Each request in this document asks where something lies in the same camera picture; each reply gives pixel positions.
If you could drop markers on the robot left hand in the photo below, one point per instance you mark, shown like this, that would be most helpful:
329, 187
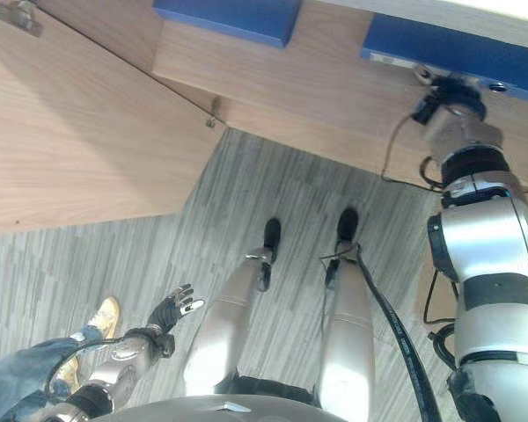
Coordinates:
167, 313

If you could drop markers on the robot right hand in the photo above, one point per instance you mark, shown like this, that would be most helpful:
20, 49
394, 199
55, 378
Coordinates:
461, 90

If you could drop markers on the blue folder with label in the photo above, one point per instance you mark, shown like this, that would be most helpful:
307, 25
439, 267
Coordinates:
422, 41

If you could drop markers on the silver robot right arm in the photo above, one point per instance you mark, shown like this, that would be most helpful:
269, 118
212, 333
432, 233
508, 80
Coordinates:
488, 228

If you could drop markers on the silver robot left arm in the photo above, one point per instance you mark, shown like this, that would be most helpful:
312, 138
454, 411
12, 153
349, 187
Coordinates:
114, 356

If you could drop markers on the wooden office cabinet body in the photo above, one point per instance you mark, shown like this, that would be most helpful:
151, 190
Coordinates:
317, 96

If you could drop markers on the wooden cabinet door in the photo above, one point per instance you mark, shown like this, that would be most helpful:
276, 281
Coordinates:
75, 132

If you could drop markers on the plain blue folder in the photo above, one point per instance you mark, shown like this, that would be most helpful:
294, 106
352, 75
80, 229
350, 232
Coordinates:
233, 15

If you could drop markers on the person's yellow shoe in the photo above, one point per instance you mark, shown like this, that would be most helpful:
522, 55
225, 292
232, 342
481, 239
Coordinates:
106, 314
68, 373

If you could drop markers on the silver robot left leg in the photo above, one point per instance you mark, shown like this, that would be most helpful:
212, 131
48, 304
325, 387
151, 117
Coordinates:
229, 321

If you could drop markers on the silver robot leg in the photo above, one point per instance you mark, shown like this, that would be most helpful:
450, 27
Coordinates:
349, 334
229, 321

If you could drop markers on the grey robot torso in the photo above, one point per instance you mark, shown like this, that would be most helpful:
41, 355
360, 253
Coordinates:
229, 409

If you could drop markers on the dark robot left foot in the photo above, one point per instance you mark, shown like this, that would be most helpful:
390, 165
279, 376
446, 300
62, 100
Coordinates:
272, 235

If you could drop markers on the dark robot foot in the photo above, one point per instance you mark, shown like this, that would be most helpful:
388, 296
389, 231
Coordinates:
347, 224
272, 235

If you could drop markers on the person's leg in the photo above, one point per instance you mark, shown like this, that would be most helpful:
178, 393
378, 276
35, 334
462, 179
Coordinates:
22, 373

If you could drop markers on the dark robot right foot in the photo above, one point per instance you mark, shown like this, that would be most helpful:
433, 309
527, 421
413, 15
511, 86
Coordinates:
347, 224

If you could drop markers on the silver robot right leg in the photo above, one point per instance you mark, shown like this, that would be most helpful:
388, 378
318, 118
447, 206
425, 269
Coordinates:
349, 334

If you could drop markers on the small metal door hinge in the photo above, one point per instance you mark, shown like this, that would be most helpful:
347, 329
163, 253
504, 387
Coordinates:
212, 115

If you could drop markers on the large metal door hinge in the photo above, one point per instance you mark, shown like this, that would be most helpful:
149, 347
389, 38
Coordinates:
19, 17

